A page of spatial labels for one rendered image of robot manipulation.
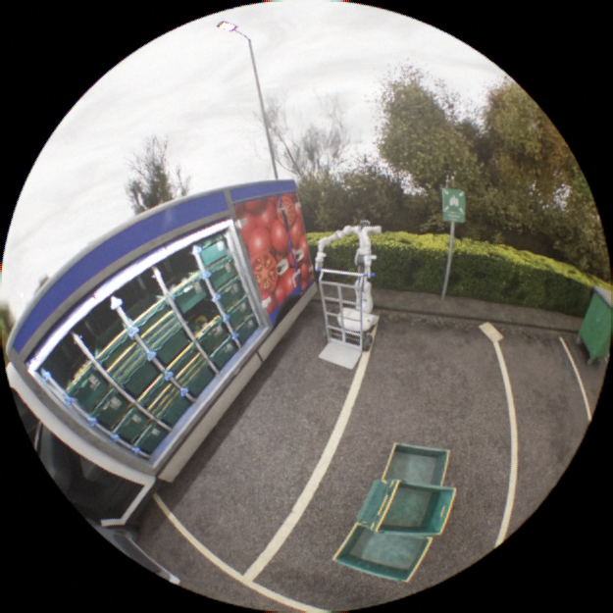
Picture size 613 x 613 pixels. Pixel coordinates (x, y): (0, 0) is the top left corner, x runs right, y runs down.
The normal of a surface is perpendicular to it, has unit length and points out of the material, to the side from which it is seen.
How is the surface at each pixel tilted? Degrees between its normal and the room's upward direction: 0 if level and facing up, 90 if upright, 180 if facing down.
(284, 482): 0
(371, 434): 0
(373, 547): 21
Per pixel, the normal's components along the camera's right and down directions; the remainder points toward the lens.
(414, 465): -0.18, -0.82
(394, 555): -0.48, -0.81
